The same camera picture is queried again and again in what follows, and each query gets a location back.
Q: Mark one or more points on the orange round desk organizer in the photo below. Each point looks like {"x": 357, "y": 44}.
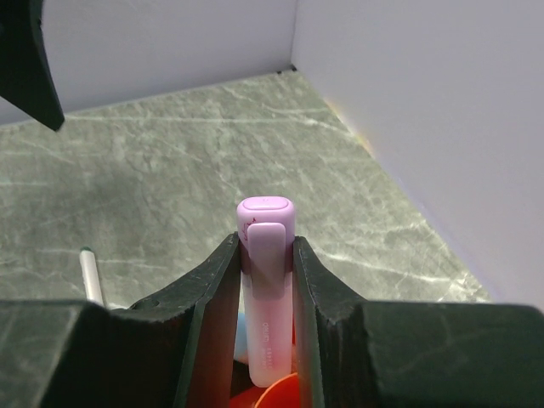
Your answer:
{"x": 282, "y": 394}

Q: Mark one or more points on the thin green-tipped white marker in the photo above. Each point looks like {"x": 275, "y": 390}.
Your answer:
{"x": 90, "y": 276}

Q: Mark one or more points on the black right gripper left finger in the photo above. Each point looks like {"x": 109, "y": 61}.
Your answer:
{"x": 173, "y": 348}

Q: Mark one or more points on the purple pink highlighter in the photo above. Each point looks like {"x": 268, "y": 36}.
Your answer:
{"x": 266, "y": 230}

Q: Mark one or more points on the blue-capped clear highlighter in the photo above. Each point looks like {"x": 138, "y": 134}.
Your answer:
{"x": 240, "y": 351}

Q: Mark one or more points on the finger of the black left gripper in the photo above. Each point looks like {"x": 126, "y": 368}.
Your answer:
{"x": 26, "y": 80}

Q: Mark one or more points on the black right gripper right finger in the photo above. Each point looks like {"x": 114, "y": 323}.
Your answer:
{"x": 353, "y": 352}

